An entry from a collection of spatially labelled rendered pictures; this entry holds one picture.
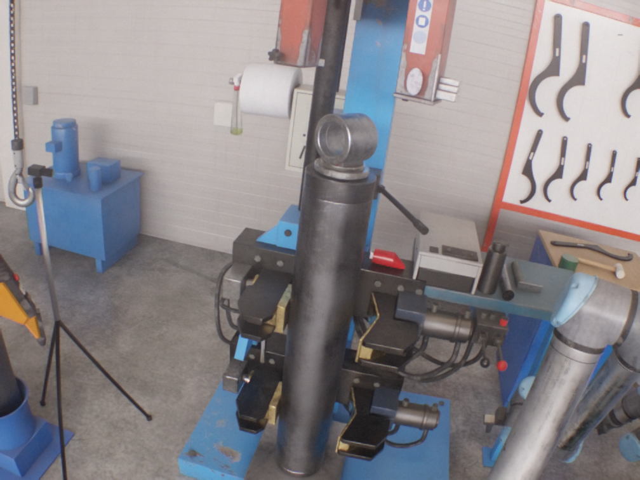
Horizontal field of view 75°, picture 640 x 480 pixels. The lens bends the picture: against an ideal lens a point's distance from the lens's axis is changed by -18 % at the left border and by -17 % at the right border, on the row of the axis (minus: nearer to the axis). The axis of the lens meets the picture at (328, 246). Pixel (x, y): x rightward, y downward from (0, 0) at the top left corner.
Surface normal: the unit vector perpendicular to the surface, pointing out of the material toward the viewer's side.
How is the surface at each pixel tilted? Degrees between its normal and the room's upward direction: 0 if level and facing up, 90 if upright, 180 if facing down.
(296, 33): 90
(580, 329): 81
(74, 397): 0
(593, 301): 55
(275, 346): 0
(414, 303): 0
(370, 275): 90
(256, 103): 116
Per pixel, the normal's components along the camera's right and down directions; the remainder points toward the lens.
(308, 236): -0.68, 0.25
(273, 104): -0.22, 0.68
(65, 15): -0.19, 0.41
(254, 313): 0.13, -0.89
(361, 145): 0.68, 0.36
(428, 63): -0.41, 0.36
